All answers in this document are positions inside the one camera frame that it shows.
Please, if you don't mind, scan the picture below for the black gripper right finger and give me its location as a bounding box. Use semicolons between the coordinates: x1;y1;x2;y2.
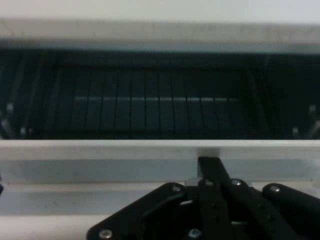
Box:
212;156;320;240

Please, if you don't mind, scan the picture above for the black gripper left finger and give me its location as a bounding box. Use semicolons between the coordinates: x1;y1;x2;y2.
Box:
86;156;234;240

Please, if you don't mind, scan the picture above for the white oven door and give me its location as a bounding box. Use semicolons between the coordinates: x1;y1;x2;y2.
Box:
0;138;320;240

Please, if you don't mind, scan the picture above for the white toaster oven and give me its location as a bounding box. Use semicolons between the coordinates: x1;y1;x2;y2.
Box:
0;16;320;141

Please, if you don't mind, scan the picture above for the metal wire oven rack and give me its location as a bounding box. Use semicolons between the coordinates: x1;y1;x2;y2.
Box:
14;67;256;137

